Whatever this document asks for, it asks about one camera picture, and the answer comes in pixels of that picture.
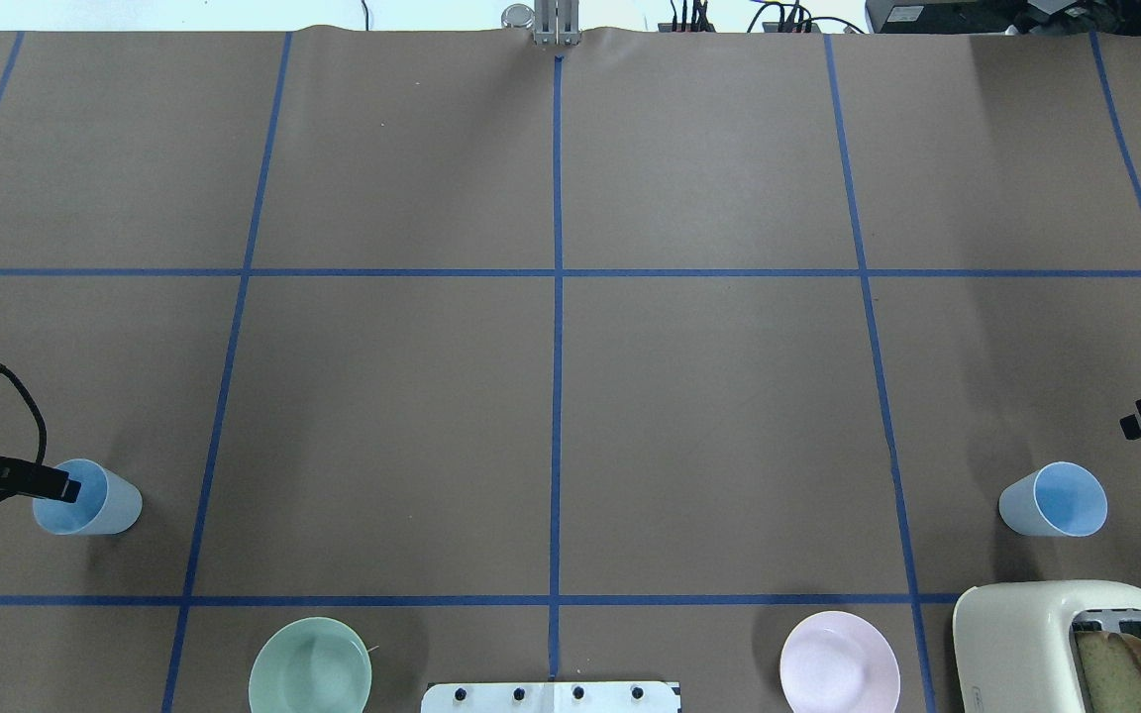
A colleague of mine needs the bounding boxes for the bread slice in toaster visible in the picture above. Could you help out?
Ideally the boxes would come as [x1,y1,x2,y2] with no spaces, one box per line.
[1074,631,1141,712]

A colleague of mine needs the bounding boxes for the white bracket plate with knobs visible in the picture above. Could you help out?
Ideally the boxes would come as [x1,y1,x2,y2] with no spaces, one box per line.
[420,680,683,712]

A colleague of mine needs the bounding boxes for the cable connectors at back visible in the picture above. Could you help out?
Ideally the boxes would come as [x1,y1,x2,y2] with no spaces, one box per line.
[701,1,874,35]

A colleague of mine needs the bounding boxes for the metal clamp at table edge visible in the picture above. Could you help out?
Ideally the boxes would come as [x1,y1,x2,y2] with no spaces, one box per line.
[501,0,582,47]

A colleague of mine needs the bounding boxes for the cream toaster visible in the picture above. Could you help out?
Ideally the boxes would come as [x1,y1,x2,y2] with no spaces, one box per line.
[952,580,1141,712]

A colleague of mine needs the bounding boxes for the brown paper table mat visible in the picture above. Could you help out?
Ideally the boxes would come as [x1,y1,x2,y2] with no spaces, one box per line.
[0,27,1141,712]

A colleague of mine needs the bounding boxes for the black box at back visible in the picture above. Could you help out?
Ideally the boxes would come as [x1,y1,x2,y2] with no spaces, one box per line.
[865,1,1141,37]

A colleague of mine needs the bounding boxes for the mint green bowl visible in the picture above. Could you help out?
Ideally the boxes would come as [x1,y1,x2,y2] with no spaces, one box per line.
[248,617,374,712]

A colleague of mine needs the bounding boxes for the pink bowl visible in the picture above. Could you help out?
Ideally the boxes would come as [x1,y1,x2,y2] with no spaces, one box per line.
[778,610,901,712]

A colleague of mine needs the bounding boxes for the light blue cup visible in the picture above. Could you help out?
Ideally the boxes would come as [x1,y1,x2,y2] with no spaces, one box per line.
[997,461,1109,538]
[32,457,144,536]

